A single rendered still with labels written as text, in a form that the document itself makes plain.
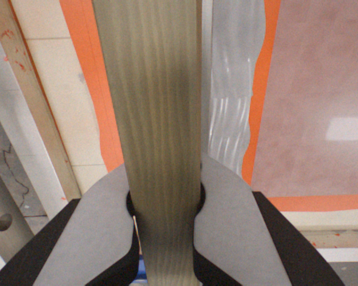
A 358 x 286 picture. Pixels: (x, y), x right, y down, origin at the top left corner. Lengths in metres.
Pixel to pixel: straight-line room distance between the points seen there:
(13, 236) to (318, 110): 0.44
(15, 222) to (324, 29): 0.45
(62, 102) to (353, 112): 0.37
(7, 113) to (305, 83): 0.34
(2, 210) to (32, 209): 1.75
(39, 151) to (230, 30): 0.26
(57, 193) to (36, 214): 1.81
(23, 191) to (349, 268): 3.16
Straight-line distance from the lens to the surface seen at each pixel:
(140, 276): 0.41
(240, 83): 0.25
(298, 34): 0.28
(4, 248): 0.36
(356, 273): 3.11
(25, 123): 0.28
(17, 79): 0.27
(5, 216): 0.37
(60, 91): 0.29
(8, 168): 1.91
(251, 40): 0.25
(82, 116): 0.28
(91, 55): 0.26
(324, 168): 0.37
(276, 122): 0.29
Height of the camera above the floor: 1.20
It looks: 63 degrees down
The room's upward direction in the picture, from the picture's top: 179 degrees clockwise
